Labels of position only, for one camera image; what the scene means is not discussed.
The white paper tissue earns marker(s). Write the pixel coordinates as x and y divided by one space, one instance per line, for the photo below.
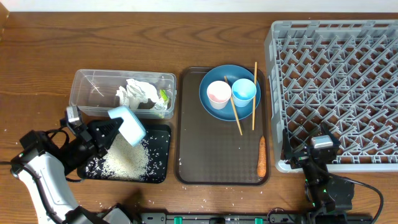
135 93

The light blue bowl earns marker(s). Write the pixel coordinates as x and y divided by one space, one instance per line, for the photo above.
131 129

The brown serving tray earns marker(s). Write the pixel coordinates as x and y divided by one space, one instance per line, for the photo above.
210 151

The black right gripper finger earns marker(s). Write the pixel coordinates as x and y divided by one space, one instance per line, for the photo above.
326 132
286 147

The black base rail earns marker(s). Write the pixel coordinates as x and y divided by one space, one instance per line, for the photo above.
230 218

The pile of white rice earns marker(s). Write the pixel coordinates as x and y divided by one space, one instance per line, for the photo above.
127 158

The left wooden chopstick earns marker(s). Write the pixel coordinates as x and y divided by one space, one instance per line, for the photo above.
234 109

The light blue cup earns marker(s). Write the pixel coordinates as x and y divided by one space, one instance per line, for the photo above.
243 92

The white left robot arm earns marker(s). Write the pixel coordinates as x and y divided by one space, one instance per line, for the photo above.
49 156

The dark blue plate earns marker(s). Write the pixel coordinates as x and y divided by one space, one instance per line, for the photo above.
233 73

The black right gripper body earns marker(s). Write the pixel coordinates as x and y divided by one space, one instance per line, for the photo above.
300 160

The green snack wrapper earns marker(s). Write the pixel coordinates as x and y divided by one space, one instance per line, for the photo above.
163 101

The orange carrot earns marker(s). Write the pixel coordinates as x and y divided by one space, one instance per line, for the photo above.
261 163

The pink cup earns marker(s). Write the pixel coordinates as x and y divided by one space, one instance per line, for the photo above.
218 93

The grey dishwasher rack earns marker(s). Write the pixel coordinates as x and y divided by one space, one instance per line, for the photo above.
339 73

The black waste tray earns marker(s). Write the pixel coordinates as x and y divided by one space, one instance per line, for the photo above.
155 155

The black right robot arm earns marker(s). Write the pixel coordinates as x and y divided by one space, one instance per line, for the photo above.
327 193

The wooden chopstick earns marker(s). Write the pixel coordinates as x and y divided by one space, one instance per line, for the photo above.
254 99
234 109

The right wooden chopstick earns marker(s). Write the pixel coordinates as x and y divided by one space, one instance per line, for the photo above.
254 99

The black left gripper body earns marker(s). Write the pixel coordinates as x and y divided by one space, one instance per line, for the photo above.
79 150

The clear plastic waste bin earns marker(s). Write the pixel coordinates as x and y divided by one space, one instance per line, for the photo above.
94 91

